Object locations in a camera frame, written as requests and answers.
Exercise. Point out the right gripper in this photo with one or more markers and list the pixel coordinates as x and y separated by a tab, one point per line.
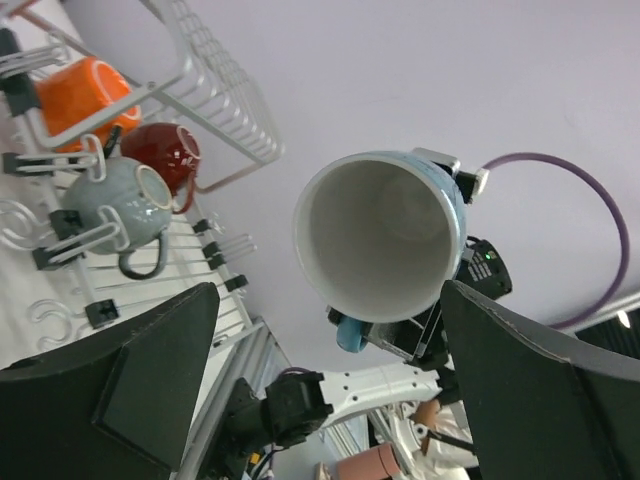
419	341

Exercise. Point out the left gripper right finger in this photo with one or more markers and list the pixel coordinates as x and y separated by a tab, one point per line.
540	404

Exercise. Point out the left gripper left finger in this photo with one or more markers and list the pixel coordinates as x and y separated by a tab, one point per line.
117	404

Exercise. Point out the blue white mug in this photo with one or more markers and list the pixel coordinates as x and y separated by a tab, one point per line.
378	233

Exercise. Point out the grey ceramic mug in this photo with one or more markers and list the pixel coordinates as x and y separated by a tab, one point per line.
130	208

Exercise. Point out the red floral mug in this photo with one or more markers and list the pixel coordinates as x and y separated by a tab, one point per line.
171	150

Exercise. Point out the orange mug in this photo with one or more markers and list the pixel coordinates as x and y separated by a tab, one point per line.
78	91

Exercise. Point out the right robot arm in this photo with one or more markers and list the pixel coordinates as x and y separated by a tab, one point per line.
296	405

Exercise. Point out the metal dish rack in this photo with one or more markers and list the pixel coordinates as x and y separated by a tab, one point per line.
200	86

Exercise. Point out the pink cylinder container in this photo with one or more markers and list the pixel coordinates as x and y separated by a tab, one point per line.
376	463

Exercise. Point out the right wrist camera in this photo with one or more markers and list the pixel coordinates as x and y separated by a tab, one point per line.
470	184

